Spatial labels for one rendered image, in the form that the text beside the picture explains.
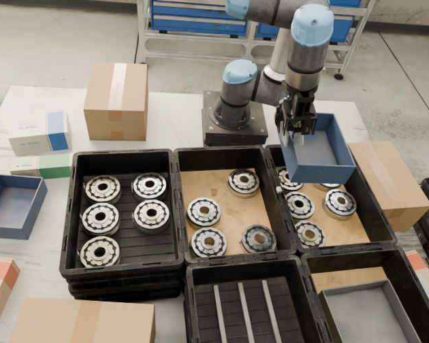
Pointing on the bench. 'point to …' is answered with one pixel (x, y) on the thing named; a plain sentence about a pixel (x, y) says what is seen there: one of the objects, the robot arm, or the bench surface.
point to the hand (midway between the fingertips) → (289, 139)
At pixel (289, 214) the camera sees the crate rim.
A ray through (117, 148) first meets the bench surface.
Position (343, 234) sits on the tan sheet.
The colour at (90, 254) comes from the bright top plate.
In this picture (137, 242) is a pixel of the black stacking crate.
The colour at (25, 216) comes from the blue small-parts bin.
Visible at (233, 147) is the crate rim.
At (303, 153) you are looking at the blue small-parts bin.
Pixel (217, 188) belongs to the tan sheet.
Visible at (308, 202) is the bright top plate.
